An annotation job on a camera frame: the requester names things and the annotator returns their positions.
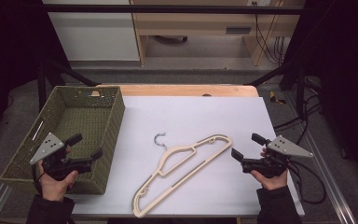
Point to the black horizontal frame bar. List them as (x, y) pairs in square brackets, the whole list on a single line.
[(167, 9)]

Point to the white cabinet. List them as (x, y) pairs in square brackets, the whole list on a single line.
[(96, 37)]

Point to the white paper sheet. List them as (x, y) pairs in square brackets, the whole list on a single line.
[(199, 124)]

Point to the dark curtain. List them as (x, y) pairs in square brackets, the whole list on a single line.
[(348, 62), (9, 56)]

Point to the wooden table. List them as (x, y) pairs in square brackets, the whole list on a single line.
[(183, 90)]

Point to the person's left hand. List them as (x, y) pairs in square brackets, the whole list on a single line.
[(54, 188)]

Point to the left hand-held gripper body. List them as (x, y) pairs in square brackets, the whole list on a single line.
[(48, 146)]

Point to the beige clothes hanger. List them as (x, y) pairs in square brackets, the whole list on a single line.
[(167, 185)]

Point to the person's right hand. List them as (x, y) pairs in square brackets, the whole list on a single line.
[(273, 183)]

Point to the black frame leg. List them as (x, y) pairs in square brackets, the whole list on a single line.
[(292, 74), (74, 74)]

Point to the olive green woven basket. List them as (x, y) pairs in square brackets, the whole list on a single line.
[(80, 121)]

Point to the light wooden desk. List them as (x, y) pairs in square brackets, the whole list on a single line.
[(199, 21)]

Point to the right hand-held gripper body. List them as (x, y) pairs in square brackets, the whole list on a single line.
[(287, 148)]

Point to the yellow and black tool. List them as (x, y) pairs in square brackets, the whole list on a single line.
[(275, 98)]

